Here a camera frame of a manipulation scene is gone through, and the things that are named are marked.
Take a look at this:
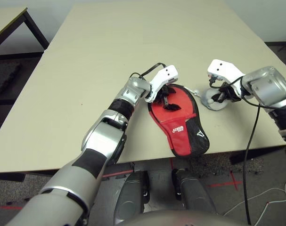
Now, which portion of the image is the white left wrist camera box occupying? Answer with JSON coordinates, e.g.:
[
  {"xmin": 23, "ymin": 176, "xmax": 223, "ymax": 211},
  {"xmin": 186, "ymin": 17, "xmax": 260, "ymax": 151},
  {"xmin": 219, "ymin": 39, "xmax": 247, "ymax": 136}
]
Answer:
[{"xmin": 144, "ymin": 64, "xmax": 180, "ymax": 104}]

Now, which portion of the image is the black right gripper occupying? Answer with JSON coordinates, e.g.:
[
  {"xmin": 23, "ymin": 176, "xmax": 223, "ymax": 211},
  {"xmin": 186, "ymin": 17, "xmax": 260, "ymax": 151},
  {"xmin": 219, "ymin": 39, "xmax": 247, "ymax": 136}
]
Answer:
[{"xmin": 211, "ymin": 81, "xmax": 243, "ymax": 103}]

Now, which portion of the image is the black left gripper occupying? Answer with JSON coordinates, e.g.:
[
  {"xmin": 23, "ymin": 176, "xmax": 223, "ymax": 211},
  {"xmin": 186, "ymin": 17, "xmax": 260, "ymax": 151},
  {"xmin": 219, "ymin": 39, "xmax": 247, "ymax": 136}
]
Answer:
[{"xmin": 154, "ymin": 84, "xmax": 181, "ymax": 111}]

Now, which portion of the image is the black left wrist camera cable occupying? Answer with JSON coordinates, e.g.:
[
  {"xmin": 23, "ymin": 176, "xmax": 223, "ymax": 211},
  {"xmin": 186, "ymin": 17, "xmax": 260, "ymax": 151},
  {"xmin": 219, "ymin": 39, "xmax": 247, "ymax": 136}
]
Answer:
[{"xmin": 129, "ymin": 62, "xmax": 167, "ymax": 80}]

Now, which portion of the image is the dark floor mat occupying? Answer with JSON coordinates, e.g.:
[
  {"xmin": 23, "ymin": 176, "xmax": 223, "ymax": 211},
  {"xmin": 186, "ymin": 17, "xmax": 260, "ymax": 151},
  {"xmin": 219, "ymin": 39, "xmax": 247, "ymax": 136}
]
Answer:
[{"xmin": 0, "ymin": 62, "xmax": 23, "ymax": 95}]

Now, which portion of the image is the grey robot left leg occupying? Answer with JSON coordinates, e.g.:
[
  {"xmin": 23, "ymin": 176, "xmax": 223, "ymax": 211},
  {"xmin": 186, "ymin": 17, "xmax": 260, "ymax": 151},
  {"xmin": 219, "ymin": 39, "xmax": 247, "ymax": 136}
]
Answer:
[{"xmin": 113, "ymin": 171, "xmax": 151, "ymax": 226}]

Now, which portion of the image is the grey robot leg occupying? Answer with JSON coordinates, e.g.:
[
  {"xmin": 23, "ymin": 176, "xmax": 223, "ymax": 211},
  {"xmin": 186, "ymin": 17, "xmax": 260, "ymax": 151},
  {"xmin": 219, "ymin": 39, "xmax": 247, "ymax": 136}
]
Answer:
[
  {"xmin": 172, "ymin": 168, "xmax": 217, "ymax": 215},
  {"xmin": 113, "ymin": 171, "xmax": 151, "ymax": 226}
]

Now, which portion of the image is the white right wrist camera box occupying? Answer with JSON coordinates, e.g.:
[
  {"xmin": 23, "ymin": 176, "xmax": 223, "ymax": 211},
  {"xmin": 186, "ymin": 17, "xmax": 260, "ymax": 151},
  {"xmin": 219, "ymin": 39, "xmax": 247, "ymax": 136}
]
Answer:
[{"xmin": 207, "ymin": 59, "xmax": 246, "ymax": 89}]

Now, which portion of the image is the beige side table black frame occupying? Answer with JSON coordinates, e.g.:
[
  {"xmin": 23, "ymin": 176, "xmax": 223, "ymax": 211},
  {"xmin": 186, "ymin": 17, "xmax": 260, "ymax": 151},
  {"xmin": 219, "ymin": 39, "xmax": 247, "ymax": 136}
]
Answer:
[{"xmin": 0, "ymin": 7, "xmax": 50, "ymax": 55}]

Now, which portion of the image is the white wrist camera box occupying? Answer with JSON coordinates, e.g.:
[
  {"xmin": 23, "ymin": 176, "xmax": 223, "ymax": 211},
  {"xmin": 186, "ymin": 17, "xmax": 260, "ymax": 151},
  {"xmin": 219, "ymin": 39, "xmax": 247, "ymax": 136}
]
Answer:
[
  {"xmin": 144, "ymin": 64, "xmax": 180, "ymax": 104},
  {"xmin": 207, "ymin": 59, "xmax": 246, "ymax": 89}
]

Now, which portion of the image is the white floor cable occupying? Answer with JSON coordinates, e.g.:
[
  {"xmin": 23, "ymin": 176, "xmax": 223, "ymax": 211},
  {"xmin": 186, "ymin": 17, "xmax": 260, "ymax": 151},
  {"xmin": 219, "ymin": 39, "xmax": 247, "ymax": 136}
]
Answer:
[{"xmin": 222, "ymin": 178, "xmax": 286, "ymax": 218}]

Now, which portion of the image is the grey robot right leg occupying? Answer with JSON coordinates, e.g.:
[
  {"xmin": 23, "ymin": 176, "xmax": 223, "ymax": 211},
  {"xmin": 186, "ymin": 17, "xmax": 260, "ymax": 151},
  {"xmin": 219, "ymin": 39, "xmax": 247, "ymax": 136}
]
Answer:
[{"xmin": 172, "ymin": 168, "xmax": 217, "ymax": 215}]

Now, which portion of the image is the grey robot torso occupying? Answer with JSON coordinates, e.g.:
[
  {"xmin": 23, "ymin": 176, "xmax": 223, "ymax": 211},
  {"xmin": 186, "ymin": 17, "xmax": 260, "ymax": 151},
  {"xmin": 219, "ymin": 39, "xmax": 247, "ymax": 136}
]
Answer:
[{"xmin": 118, "ymin": 210, "xmax": 238, "ymax": 226}]

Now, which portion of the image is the black red paddle case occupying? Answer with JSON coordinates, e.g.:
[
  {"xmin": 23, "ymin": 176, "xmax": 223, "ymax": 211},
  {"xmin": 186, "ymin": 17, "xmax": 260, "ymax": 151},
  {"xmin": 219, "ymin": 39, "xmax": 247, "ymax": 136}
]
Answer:
[{"xmin": 147, "ymin": 83, "xmax": 211, "ymax": 158}]

